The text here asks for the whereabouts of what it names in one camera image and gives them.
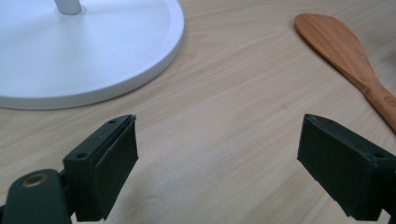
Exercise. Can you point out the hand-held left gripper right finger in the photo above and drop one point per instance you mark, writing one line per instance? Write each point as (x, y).
(342, 168)

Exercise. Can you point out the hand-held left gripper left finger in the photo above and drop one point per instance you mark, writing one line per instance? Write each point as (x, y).
(102, 169)

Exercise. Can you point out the wooden rice spatula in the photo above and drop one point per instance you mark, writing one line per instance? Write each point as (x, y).
(342, 49)

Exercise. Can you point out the white round lamp base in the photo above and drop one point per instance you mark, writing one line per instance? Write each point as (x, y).
(77, 53)

